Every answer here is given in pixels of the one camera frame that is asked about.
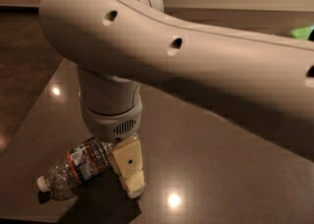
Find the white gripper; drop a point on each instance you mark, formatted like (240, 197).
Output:
(109, 125)

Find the clear plastic water bottle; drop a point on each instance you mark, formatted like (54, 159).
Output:
(78, 166)

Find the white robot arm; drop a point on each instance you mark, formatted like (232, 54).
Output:
(261, 82)

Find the crumpled green chip bag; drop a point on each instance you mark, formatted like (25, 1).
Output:
(306, 33)

